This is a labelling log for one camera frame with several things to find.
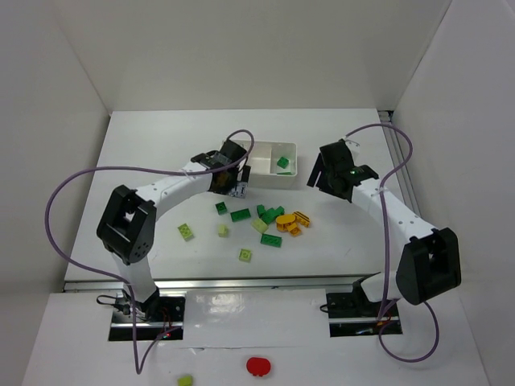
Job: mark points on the light green lego 2x2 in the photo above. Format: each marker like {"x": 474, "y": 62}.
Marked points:
{"x": 245, "y": 255}
{"x": 185, "y": 232}

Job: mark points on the light green lego small cube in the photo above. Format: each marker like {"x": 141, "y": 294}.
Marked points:
{"x": 223, "y": 231}

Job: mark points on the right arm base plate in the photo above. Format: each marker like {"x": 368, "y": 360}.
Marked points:
{"x": 351, "y": 314}

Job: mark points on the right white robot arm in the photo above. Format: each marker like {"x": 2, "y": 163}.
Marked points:
{"x": 423, "y": 260}

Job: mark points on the yellow black striped lego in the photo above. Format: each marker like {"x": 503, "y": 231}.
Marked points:
{"x": 302, "y": 219}

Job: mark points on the lime lego on front shelf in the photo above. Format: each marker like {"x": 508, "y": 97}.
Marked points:
{"x": 186, "y": 380}

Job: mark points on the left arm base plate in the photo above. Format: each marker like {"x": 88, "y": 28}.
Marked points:
{"x": 167, "y": 316}

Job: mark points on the aluminium rail front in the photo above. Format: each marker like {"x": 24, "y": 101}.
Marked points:
{"x": 222, "y": 283}

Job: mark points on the dark green lego small square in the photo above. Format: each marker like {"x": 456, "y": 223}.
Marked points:
{"x": 221, "y": 208}

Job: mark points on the red round lego piece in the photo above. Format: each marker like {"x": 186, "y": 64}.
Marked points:
{"x": 258, "y": 366}

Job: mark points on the white three-compartment container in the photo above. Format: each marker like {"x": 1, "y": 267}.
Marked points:
{"x": 263, "y": 161}

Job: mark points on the dark green lego 2x3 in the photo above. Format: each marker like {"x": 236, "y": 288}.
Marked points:
{"x": 271, "y": 240}
{"x": 240, "y": 215}

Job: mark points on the dark green lego cluster piece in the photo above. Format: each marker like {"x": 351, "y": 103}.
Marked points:
{"x": 265, "y": 214}

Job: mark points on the aluminium rail right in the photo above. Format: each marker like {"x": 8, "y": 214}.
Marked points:
{"x": 401, "y": 185}

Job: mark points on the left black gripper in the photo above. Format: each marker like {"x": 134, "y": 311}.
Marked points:
{"x": 240, "y": 183}

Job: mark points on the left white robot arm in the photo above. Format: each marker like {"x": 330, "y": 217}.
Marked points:
{"x": 127, "y": 225}

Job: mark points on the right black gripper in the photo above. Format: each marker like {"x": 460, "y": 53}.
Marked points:
{"x": 322, "y": 170}

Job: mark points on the aluminium rail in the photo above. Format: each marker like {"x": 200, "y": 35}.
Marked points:
{"x": 222, "y": 283}
{"x": 401, "y": 185}

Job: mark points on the yellow lego small brick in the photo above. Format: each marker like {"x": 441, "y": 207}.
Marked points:
{"x": 293, "y": 229}

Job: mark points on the dark green lego arch piece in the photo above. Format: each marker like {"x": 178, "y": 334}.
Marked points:
{"x": 278, "y": 211}

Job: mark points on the light green lego 2x2 front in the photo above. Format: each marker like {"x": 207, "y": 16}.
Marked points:
{"x": 245, "y": 255}

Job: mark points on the yellow oval lego plate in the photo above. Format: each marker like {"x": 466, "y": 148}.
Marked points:
{"x": 285, "y": 220}

